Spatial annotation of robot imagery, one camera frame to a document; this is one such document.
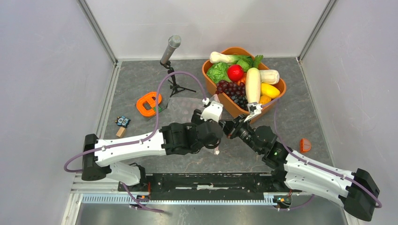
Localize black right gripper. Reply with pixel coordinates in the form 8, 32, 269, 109
223, 113, 262, 155

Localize white daikon radish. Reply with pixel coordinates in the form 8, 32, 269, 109
245, 67, 261, 103

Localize red toy apple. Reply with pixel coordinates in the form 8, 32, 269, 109
227, 64, 245, 82

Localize clear zip top bag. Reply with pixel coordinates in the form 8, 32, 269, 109
161, 96, 223, 155

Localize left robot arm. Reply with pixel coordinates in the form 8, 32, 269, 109
82, 104, 223, 191

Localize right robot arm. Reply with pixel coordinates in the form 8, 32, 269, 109
219, 115, 381, 222

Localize orange plastic basket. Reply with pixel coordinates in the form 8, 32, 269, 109
201, 47, 287, 125

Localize dark blue toy grapes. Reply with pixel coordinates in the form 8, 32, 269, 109
230, 95, 248, 111

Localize black microphone tripod stand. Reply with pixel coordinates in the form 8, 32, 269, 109
160, 61, 196, 97

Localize green toy brick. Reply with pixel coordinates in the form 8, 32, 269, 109
153, 106, 164, 113

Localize yellow orange toy fruit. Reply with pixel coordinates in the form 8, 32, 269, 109
259, 95, 272, 105

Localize purple toy grapes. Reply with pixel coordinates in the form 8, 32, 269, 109
215, 80, 246, 97

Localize small orange toy pumpkin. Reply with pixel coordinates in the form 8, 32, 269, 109
236, 75, 246, 86

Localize yellow toy lemon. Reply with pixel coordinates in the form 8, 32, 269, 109
260, 83, 281, 99

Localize green lettuce leaf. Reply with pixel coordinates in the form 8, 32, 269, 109
206, 62, 231, 84

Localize white napa cabbage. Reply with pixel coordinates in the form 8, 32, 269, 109
260, 69, 280, 85

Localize green bumpy custard apple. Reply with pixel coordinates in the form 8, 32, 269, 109
236, 59, 252, 73

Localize orange toy slice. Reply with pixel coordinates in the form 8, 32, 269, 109
300, 138, 312, 153

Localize blue owl wooden block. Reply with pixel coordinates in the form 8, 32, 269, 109
115, 116, 131, 138

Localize silver microphone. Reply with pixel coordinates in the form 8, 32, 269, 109
160, 35, 182, 65

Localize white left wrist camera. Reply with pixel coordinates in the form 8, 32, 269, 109
200, 98, 223, 122

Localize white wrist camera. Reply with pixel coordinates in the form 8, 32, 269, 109
244, 102, 262, 122
200, 98, 223, 122

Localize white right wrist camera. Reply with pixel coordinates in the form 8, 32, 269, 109
244, 102, 262, 122

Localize orange toy block ring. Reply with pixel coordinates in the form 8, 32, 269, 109
136, 91, 163, 118

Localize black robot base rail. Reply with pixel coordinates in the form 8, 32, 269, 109
127, 172, 290, 201

